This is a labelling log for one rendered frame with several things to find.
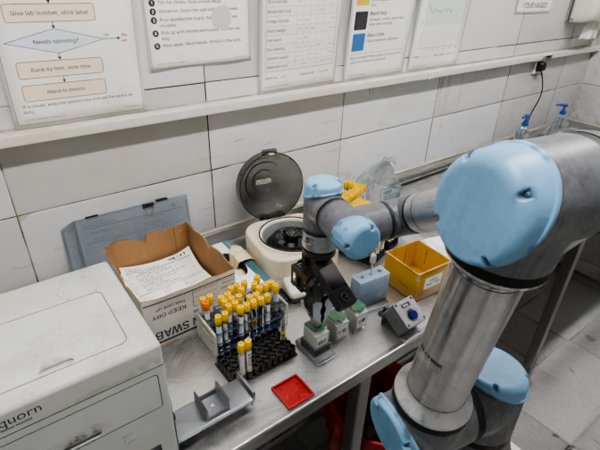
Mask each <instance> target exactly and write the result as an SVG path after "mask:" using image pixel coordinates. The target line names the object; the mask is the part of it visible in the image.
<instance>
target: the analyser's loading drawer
mask: <svg viewBox="0 0 600 450"><path fill-rule="evenodd" d="M214 384H215V388H214V389H212V390H210V391H208V392H206V393H204V394H203V395H201V396H198V395H197V393H196V392H193V393H194V398H195V401H193V402H191V403H189V404H186V405H185V406H183V407H181V408H179V409H178V410H176V411H174V414H175V417H176V420H175V423H176V429H177V434H178V440H179V443H180V442H182V441H184V440H186V439H187V438H190V437H192V436H194V435H195V434H196V433H198V432H200V431H201V430H203V429H206V428H207V427H209V426H211V425H213V424H214V423H215V422H217V421H220V420H221V419H223V418H225V417H227V416H228V415H230V414H232V413H233V412H235V411H237V410H239V409H240V408H242V407H244V406H246V405H248V404H250V403H251V404H252V405H253V406H254V405H255V391H254V389H253V388H252V387H251V386H250V384H249V383H248V382H247V381H246V379H245V378H244V377H243V375H242V374H241V373H240V371H237V378H236V379H234V380H232V381H231V382H229V383H227V384H225V385H223V386H222V387H221V386H220V384H219V383H218V381H217V380H215V382H214ZM211 404H214V407H213V408H212V407H211Z"/></svg>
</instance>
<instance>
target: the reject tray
mask: <svg viewBox="0 0 600 450"><path fill-rule="evenodd" d="M271 390H272V392H273V393H274V394H275V395H276V396H277V398H278V399H279V400H280V401H281V403H283V404H284V405H285V406H286V408H287V409H288V410H289V411H291V410H292V409H294V408H295V407H297V406H298V405H300V404H302V403H303V402H305V401H307V400H308V399H310V398H312V397H313V396H314V392H313V391H312V390H311V389H310V388H309V387H308V386H307V385H306V384H305V383H304V381H303V380H302V379H301V378H300V377H299V376H298V375H297V374H294V375H292V376H290V377H289V378H287V379H284V380H283V381H281V382H280V383H278V384H276V385H275V386H273V387H271Z"/></svg>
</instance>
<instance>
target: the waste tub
mask: <svg viewBox="0 0 600 450"><path fill-rule="evenodd" d="M385 253H386V259H385V264H384V268H385V269H386V270H387V271H389V272H390V276H389V282H388V284H389V286H391V287H392V288H394V289H395V290H396V291H397V292H399V293H400V294H401V295H403V296H404V297H408V296H412V298H413V299H414V301H415V302H418V301H420V300H422V299H424V298H426V297H428V296H432V295H434V294H436V293H437V292H439V289H440V288H441V285H442V282H443V280H444V277H445V275H446V271H447V268H448V266H449V263H450V261H451V260H450V259H448V258H447V257H445V256H444V255H442V254H441V253H439V252H438V251H436V250H435V249H433V248H431V247H430V246H428V245H426V244H424V243H423V242H421V241H420V240H419V239H418V240H415V241H413V242H410V243H408V244H405V245H402V246H399V247H396V248H394V249H391V250H388V251H386V252H385Z"/></svg>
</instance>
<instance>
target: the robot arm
mask: <svg viewBox="0 0 600 450"><path fill-rule="evenodd" d="M342 194H343V190H342V182H341V180H340V179H339V178H337V177H335V176H332V175H327V174H319V175H313V176H311V177H310V178H308V179H307V180H306V182H305V183H304V195H303V199H304V209H303V236H302V238H300V239H298V245H299V246H301V247H302V259H301V260H298V261H297V262H296V263H293V264H291V284H292V285H293V286H295V287H296V289H298V290H299V291H300V292H301V293H303V292H305V293H306V295H305V297H304V300H303V299H302V300H301V301H300V304H301V306H302V308H303V309H304V310H305V311H306V313H307V314H308V316H309V318H310V320H311V322H312V324H314V325H315V326H316V327H317V328H318V327H319V326H321V325H322V324H323V323H324V321H325V320H326V319H327V318H328V316H329V314H330V312H331V310H332V307H334V308H335V310H336V311H337V312H343V311H344V310H346V309H348V308H350V307H351V306H353V305H354V304H355V303H356V301H357V298H356V297H355V295H354V293H353V291H352V290H351V288H350V287H349V286H348V285H347V283H346V281H345V279H344V278H343V276H342V275H341V273H340V271H339V270H338V268H337V266H336V265H335V264H334V262H333V261H332V259H331V258H333V257H334V256H335V254H336V249H338V250H339V251H341V252H342V253H344V254H345V255H346V256H347V257H349V258H351V259H355V260H360V259H363V258H366V257H367V256H368V254H372V253H373V252H374V251H375V250H376V248H377V247H378V245H379V242H382V241H386V240H389V239H392V238H400V237H403V236H408V235H413V234H421V233H427V232H434V231H438V234H439V236H440V237H441V239H442V241H443V243H444V247H445V250H446V253H447V255H448V256H449V258H450V259H451V261H450V263H449V266H448V268H447V271H446V275H445V277H444V280H443V282H442V285H441V288H440V289H439V292H438V295H437V299H436V302H435V303H434V306H433V309H432V311H431V314H430V317H429V320H428V323H427V326H426V328H425V330H424V333H423V335H422V338H421V342H420V344H419V346H418V349H417V352H416V354H415V356H414V359H413V361H412V362H409V363H407V364H406V365H405V366H404V367H402V368H401V370H400V371H399V372H398V373H397V375H396V378H395V381H394V384H393V387H392V388H391V389H390V390H389V391H387V392H385V393H382V392H381V393H379V395H378V396H374V397H373V398H372V400H371V418H372V421H373V424H374V427H375V430H376V432H377V434H378V436H379V439H380V441H381V443H382V445H383V446H384V448H385V449H386V450H512V449H511V436H512V434H513V430H514V428H515V425H516V423H517V420H518V418H519V416H520V413H521V409H522V406H523V405H524V403H525V402H526V401H527V399H528V391H529V376H528V374H527V372H526V371H525V369H524V368H523V367H522V365H521V364H520V363H519V362H518V361H517V360H516V359H514V358H513V357H512V356H511V355H509V354H508V353H506V352H505V351H503V350H501V349H498V348H495V345H496V342H497V341H498V339H499V338H500V336H501V334H502V332H503V330H504V328H505V326H506V324H507V322H508V321H509V319H510V317H511V316H512V314H513V311H514V309H515V307H516V305H517V304H518V303H519V301H520V299H521V296H522V294H523V293H524V291H526V290H532V289H535V288H539V287H541V286H543V285H544V284H545V283H546V282H547V281H548V280H549V278H550V276H551V275H552V273H553V271H554V269H555V267H556V265H557V263H558V262H559V261H560V259H561V257H562V256H563V253H564V251H565V250H566V248H567V247H568V246H569V245H570V244H571V243H572V242H575V241H578V240H581V239H583V238H589V237H592V236H595V235H598V234H600V131H596V130H587V129H580V130H572V131H567V132H563V133H559V134H553V135H548V136H543V137H533V138H527V139H522V140H517V139H514V140H504V141H499V142H495V143H493V144H490V145H487V146H484V147H481V148H478V149H474V150H472V151H470V152H468V153H466V154H464V155H462V156H461V157H459V158H458V159H457V160H456V161H455V162H453V163H452V165H451V166H450V167H449V168H448V169H447V171H446V172H445V174H444V176H443V177H442V179H441V180H440V183H439V185H438V187H435V188H432V189H428V190H425V191H421V192H418V193H415V194H410V195H406V196H400V197H397V198H392V199H388V200H384V201H379V202H376V203H371V204H363V205H358V206H352V205H350V204H349V203H348V202H347V201H346V200H345V199H344V198H343V197H342ZM299 263H300V264H299ZM293 272H294V273H295V274H296V281H294V280H293Z"/></svg>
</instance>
